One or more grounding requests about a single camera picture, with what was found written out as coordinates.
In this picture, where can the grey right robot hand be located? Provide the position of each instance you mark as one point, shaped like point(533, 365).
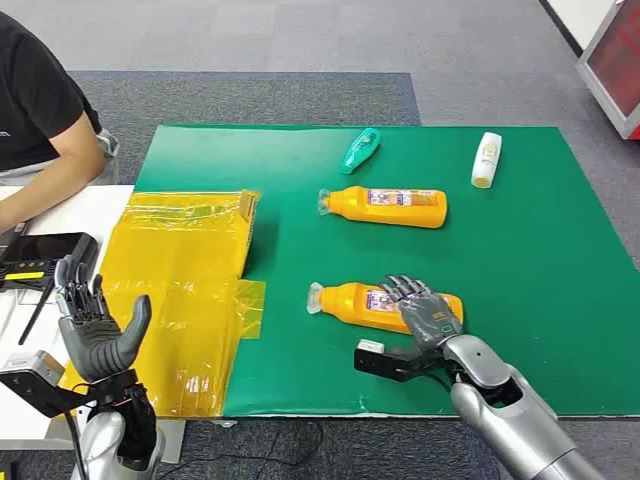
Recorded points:
point(427, 318)

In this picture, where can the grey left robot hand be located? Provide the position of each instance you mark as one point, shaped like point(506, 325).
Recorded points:
point(95, 344)

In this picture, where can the orange bottle with clear cap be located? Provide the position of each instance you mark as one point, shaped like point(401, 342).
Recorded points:
point(350, 212)
point(345, 305)

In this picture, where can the person's forearm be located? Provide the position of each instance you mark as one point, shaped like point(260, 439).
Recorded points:
point(50, 185)

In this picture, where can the white bottle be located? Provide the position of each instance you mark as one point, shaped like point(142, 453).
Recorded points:
point(486, 159)

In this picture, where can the teal bottle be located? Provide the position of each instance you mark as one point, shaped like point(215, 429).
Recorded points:
point(360, 151)

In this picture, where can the black antenna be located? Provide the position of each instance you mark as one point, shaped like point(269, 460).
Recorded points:
point(35, 312)

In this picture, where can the black controller device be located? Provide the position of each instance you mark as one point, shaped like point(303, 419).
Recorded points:
point(50, 255)

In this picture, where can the yellow film-wrapped cardboard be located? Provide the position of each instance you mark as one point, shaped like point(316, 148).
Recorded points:
point(170, 265)

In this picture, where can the green table mat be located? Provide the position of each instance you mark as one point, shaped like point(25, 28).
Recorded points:
point(525, 265)

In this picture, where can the dark flat device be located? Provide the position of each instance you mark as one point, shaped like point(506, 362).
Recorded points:
point(12, 233)

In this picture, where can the person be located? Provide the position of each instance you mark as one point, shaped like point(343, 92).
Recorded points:
point(30, 99)

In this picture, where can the white and red cabinet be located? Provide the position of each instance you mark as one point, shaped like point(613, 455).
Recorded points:
point(620, 66)

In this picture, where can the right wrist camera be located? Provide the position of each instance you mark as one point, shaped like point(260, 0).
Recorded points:
point(380, 364)

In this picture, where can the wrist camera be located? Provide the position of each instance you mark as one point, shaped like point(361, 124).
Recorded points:
point(380, 364)
point(30, 381)

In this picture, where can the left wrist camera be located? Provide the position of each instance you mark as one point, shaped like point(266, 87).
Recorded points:
point(30, 381)

